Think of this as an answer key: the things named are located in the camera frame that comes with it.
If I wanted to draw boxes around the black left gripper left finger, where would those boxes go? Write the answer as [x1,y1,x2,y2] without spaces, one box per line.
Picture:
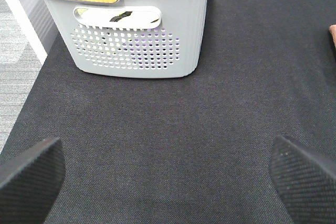
[1,137,65,223]

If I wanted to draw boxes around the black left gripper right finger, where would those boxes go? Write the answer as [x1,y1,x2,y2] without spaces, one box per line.
[269,135,335,223]

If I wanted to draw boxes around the black table cloth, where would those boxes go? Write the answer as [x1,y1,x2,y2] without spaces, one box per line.
[1,0,335,223]

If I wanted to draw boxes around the brown towel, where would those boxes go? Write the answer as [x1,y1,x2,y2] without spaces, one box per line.
[329,24,336,48]

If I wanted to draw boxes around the grey perforated laundry basket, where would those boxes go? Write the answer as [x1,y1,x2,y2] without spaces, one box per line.
[44,0,207,78]

